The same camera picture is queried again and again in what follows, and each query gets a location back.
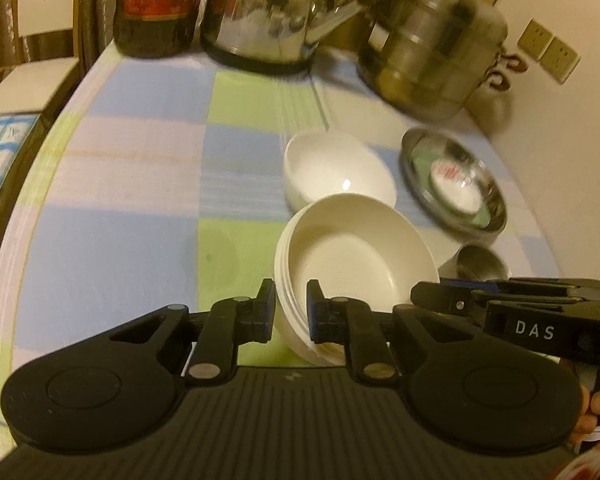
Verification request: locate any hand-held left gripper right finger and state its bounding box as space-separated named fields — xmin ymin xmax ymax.
xmin=305 ymin=280 xmax=462 ymax=387

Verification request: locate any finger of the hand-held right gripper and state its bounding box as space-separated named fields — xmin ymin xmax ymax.
xmin=439 ymin=276 xmax=600 ymax=305
xmin=410 ymin=281 xmax=487 ymax=329

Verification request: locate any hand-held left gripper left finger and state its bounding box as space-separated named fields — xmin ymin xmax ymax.
xmin=107 ymin=278 xmax=280 ymax=387

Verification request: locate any stainless steel bowl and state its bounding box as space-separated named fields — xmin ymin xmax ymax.
xmin=437 ymin=241 xmax=512 ymax=282

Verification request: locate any cream ribbed plastic bowl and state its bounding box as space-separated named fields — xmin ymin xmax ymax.
xmin=274 ymin=192 xmax=441 ymax=367

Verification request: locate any green square plate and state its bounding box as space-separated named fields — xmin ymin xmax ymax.
xmin=411 ymin=149 xmax=493 ymax=233

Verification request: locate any large stainless steel plate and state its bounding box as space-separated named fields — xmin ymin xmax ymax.
xmin=399 ymin=127 xmax=509 ymax=247

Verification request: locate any small white floral dish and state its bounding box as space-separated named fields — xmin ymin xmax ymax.
xmin=428 ymin=160 xmax=484 ymax=214

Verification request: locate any white floral ceramic bowl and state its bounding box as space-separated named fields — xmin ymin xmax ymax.
xmin=282 ymin=130 xmax=397 ymax=211

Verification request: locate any person's right forearm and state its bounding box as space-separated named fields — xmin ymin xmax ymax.
xmin=557 ymin=439 xmax=600 ymax=480

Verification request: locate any plaid tablecloth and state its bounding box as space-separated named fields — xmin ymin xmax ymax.
xmin=0 ymin=40 xmax=566 ymax=438

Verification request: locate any stainless steel steamer pot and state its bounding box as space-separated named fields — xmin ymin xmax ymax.
xmin=357 ymin=0 xmax=527 ymax=124

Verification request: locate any stainless steel kettle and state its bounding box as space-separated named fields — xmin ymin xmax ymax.
xmin=200 ymin=0 xmax=365 ymax=77

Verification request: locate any blue white patterned cloth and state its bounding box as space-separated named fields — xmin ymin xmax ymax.
xmin=0 ymin=112 xmax=44 ymax=233

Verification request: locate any cooking oil bottle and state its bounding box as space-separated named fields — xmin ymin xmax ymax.
xmin=112 ymin=0 xmax=211 ymax=59

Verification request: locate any beige curtain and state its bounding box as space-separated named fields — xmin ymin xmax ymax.
xmin=0 ymin=0 xmax=117 ymax=78

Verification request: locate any white chair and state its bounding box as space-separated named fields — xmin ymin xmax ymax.
xmin=0 ymin=0 xmax=82 ymax=117

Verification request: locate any beige wall socket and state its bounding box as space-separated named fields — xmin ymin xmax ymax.
xmin=517 ymin=19 xmax=555 ymax=62
xmin=539 ymin=36 xmax=581 ymax=85

